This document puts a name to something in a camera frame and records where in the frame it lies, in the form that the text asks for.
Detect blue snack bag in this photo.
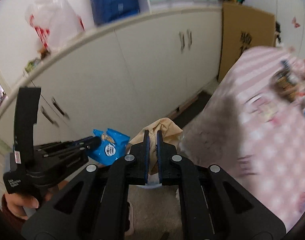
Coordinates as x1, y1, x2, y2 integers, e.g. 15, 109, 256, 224
88, 128, 130, 166

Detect brown paper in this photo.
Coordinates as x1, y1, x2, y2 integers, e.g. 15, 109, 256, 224
126, 117, 183, 176

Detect light blue trash bin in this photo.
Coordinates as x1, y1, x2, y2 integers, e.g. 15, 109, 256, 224
141, 173, 162, 189

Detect person left hand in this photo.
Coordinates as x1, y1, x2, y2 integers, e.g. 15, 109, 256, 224
3, 179, 68, 221

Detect white low cabinet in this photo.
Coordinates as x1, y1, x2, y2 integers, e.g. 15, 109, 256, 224
0, 6, 222, 147

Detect white red plastic bag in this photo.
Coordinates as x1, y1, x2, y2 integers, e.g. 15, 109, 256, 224
25, 0, 85, 53

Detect blue shopping bag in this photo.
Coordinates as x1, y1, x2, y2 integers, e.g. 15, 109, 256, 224
90, 0, 140, 25

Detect brown cardboard box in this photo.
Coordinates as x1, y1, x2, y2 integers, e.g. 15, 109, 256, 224
218, 2, 276, 81

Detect pastel wardrobe doors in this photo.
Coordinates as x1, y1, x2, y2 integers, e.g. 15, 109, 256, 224
245, 0, 305, 59

